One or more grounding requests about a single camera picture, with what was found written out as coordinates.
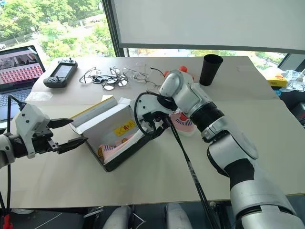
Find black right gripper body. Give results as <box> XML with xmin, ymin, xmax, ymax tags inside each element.
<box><xmin>142</xmin><ymin>111</ymin><xmax>168</xmax><ymax>135</ymax></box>

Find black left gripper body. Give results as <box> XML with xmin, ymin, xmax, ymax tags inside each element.
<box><xmin>30</xmin><ymin>125</ymin><xmax>60</xmax><ymax>155</ymax></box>

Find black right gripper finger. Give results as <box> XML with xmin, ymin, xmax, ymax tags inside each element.
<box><xmin>145</xmin><ymin>127</ymin><xmax>168</xmax><ymax>142</ymax></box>

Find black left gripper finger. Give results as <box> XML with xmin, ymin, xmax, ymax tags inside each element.
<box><xmin>49</xmin><ymin>117</ymin><xmax>75</xmax><ymax>131</ymax></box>
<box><xmin>56</xmin><ymin>137</ymin><xmax>89</xmax><ymax>155</ymax></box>

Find pink child shoe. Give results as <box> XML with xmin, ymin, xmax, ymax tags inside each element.
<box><xmin>168</xmin><ymin>110</ymin><xmax>199</xmax><ymax>137</ymax></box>
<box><xmin>97</xmin><ymin>134</ymin><xmax>137</xmax><ymax>161</ymax></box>

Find white cardboard shoebox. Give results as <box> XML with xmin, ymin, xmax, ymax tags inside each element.
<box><xmin>70</xmin><ymin>95</ymin><xmax>157</xmax><ymax>173</ymax></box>

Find open laptop computer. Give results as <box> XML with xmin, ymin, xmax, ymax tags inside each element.
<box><xmin>0</xmin><ymin>45</ymin><xmax>46</xmax><ymax>130</ymax></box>

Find black handheld game controller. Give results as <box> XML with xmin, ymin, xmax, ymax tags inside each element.
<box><xmin>43</xmin><ymin>58</ymin><xmax>79</xmax><ymax>89</ymax></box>

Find pile of eyeglasses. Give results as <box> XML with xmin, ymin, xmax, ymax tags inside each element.
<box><xmin>91</xmin><ymin>67</ymin><xmax>130</xmax><ymax>92</ymax></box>

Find black paper cup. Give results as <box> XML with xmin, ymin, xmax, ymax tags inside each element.
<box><xmin>199</xmin><ymin>54</ymin><xmax>224</xmax><ymax>86</ymax></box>

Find grey rounded shape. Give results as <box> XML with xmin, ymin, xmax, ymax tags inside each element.
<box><xmin>165</xmin><ymin>203</ymin><xmax>189</xmax><ymax>229</ymax></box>
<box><xmin>103</xmin><ymin>204</ymin><xmax>134</xmax><ymax>229</ymax></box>

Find white roller blind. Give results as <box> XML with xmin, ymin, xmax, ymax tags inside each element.
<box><xmin>110</xmin><ymin>0</ymin><xmax>305</xmax><ymax>52</ymax></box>

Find yellow cardboard box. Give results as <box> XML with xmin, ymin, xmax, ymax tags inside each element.
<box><xmin>266</xmin><ymin>73</ymin><xmax>289</xmax><ymax>88</ymax></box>

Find black chair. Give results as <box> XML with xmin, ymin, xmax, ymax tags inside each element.
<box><xmin>290</xmin><ymin>102</ymin><xmax>305</xmax><ymax>125</ymax></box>

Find clear plastic bag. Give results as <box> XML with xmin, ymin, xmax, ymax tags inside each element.
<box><xmin>279</xmin><ymin>70</ymin><xmax>305</xmax><ymax>93</ymax></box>

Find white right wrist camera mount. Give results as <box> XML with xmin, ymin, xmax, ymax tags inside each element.
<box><xmin>136</xmin><ymin>94</ymin><xmax>168</xmax><ymax>131</ymax></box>

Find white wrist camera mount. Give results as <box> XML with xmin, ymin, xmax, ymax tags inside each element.
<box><xmin>15</xmin><ymin>103</ymin><xmax>52</xmax><ymax>159</ymax></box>
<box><xmin>136</xmin><ymin>94</ymin><xmax>168</xmax><ymax>131</ymax></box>

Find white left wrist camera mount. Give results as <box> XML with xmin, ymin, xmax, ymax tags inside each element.
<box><xmin>15</xmin><ymin>103</ymin><xmax>52</xmax><ymax>159</ymax></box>

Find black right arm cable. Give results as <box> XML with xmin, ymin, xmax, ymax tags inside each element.
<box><xmin>133</xmin><ymin>92</ymin><xmax>219</xmax><ymax>229</ymax></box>

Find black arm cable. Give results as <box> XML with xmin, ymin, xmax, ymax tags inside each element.
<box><xmin>133</xmin><ymin>92</ymin><xmax>219</xmax><ymax>229</ymax></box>
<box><xmin>0</xmin><ymin>94</ymin><xmax>26</xmax><ymax>229</ymax></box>

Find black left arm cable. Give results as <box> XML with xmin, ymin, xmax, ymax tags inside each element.
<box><xmin>0</xmin><ymin>94</ymin><xmax>26</xmax><ymax>229</ymax></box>

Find dark thin frame eyeglasses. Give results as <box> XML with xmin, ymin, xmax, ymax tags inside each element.
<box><xmin>149</xmin><ymin>66</ymin><xmax>168</xmax><ymax>88</ymax></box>

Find silver wire frame eyeglasses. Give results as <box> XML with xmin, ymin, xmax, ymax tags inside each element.
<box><xmin>123</xmin><ymin>62</ymin><xmax>150</xmax><ymax>83</ymax></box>

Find thin black frame eyeglasses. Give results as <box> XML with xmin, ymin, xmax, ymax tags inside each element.
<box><xmin>79</xmin><ymin>67</ymin><xmax>102</xmax><ymax>84</ymax></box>

